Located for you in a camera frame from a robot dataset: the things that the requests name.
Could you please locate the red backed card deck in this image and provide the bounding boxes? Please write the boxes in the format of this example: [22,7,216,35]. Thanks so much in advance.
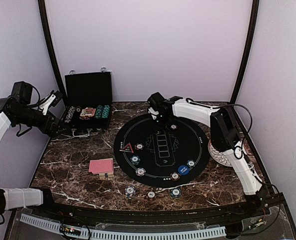
[88,158,114,179]

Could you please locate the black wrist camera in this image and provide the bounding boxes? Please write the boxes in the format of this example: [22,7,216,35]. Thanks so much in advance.
[11,81,33,105]
[147,92,165,111]

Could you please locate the clear round dealer button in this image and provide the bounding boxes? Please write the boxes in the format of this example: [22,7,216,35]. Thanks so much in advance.
[84,107,95,113]

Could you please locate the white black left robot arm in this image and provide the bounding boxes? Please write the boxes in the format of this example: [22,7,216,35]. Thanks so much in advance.
[0,97,70,218]

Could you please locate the brown white chip stack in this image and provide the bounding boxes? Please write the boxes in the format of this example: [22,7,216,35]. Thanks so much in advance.
[146,191,156,200]

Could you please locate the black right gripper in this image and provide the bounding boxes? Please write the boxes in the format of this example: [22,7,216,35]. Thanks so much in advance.
[149,113,173,134]

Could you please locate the green chip row right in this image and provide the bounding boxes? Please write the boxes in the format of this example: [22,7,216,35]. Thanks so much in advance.
[101,105,110,119]

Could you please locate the brown chips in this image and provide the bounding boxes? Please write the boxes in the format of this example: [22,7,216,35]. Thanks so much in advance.
[170,172,180,181]
[170,124,178,130]
[135,143,144,151]

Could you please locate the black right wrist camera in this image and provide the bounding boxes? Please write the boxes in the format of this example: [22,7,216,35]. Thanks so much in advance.
[147,92,165,111]

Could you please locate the blue small blind button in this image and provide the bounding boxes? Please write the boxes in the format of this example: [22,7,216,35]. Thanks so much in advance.
[178,165,190,176]

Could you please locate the floral patterned ceramic plate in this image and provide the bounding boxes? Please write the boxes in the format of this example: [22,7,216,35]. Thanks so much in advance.
[208,141,233,168]

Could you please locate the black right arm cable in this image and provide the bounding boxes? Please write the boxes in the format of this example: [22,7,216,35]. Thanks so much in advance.
[220,103,253,133]

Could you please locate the white slotted cable duct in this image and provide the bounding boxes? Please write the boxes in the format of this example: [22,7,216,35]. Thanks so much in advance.
[19,213,226,240]

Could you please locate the green blue chip stack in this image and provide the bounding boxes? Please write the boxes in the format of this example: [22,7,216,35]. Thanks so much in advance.
[170,188,182,198]

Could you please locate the black poker chip case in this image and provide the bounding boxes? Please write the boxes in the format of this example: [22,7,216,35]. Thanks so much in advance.
[62,71,112,138]

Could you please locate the green chip row left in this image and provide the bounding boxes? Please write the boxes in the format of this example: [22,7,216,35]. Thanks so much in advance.
[94,105,103,119]

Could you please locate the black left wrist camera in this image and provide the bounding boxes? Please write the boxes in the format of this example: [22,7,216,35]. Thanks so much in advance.
[11,81,33,105]

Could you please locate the red dice set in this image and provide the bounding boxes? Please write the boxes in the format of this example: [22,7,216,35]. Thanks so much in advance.
[80,116,90,121]

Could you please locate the blue white chip stack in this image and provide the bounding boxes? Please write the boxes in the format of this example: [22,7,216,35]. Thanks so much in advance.
[125,185,136,199]

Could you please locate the cased playing card deck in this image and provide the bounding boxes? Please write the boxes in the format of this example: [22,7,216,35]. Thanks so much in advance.
[80,109,96,117]

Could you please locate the blue orange chip row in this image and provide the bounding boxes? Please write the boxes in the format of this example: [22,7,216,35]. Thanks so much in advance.
[64,106,76,123]

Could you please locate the green chip row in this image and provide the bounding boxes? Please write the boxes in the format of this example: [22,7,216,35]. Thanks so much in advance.
[101,105,110,119]
[94,105,103,119]

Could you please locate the round black poker mat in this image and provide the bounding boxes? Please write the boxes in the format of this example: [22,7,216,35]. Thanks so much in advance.
[114,114,210,188]

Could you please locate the green chips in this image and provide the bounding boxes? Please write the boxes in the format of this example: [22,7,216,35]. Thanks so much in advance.
[187,159,196,168]
[130,155,140,166]

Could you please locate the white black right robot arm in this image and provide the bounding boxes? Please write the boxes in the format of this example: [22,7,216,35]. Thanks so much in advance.
[147,92,267,217]

